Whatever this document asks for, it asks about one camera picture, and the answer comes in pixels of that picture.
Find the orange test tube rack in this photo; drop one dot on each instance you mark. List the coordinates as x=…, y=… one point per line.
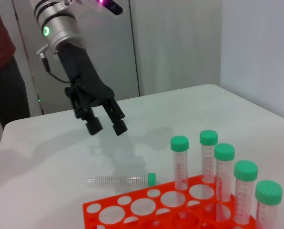
x=145, y=215

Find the clear test tube green cap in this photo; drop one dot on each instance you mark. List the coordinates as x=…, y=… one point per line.
x=179, y=143
x=245, y=170
x=120, y=180
x=224, y=152
x=208, y=138
x=268, y=193

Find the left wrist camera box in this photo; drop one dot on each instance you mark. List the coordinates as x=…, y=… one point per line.
x=113, y=8

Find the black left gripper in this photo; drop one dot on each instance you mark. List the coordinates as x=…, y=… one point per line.
x=80, y=69

